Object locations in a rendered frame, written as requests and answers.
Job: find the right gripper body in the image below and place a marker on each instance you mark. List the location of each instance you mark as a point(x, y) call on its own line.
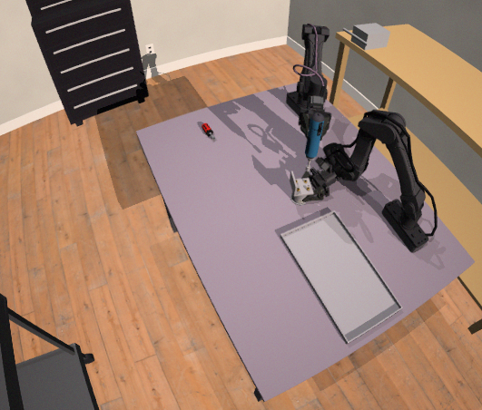
point(310, 111)

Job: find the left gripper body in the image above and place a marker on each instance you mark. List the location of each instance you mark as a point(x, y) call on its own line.
point(323, 177)

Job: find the white l-shaped bracket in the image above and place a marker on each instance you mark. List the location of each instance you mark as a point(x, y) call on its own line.
point(300, 184)

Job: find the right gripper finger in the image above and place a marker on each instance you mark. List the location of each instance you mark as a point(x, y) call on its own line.
point(326, 121)
point(305, 118)

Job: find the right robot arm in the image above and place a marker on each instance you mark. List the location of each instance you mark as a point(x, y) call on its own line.
point(314, 42)

